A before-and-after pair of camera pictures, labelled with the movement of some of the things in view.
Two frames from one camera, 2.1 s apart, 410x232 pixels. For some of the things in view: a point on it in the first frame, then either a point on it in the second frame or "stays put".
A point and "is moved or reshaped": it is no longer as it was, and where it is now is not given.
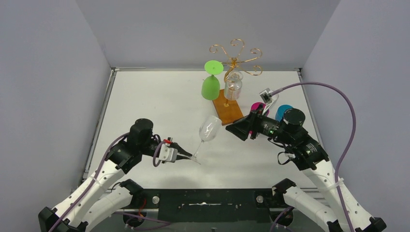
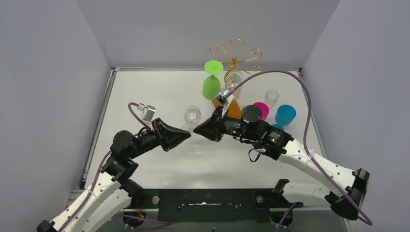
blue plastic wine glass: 280,111 stays put
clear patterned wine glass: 233,85 stays put
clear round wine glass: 209,130 is moved or reshaped
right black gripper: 249,123 -> 218,124
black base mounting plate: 212,205 stays put
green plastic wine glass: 210,89 stays put
